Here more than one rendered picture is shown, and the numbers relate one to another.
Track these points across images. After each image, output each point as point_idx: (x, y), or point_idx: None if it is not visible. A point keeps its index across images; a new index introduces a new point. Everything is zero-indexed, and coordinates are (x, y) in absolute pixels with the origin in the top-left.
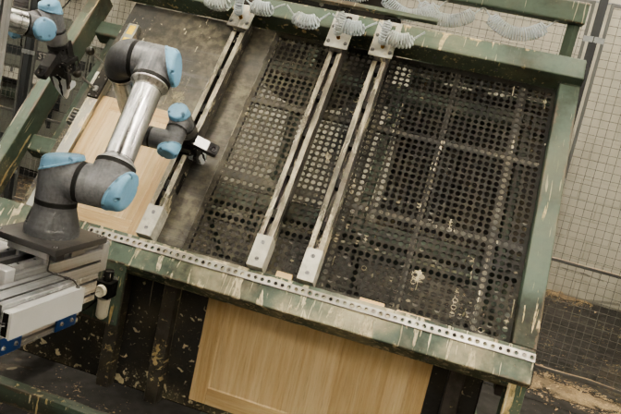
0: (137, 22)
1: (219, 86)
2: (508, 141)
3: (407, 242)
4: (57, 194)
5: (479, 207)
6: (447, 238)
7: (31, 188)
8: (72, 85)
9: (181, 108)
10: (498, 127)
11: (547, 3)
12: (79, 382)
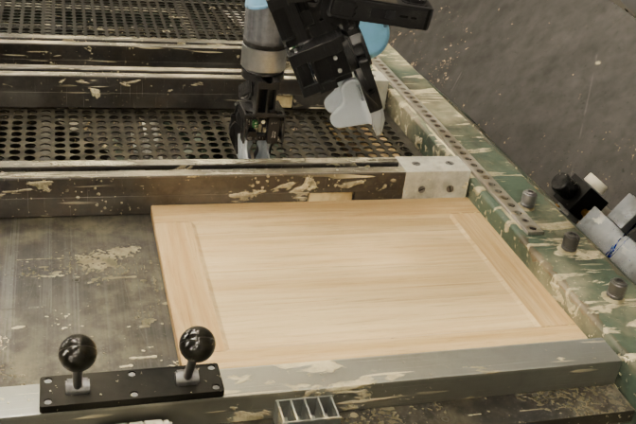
0: None
1: (59, 161)
2: None
3: (226, 33)
4: None
5: (138, 6)
6: (198, 17)
7: (575, 409)
8: (342, 100)
9: None
10: (0, 0)
11: None
12: None
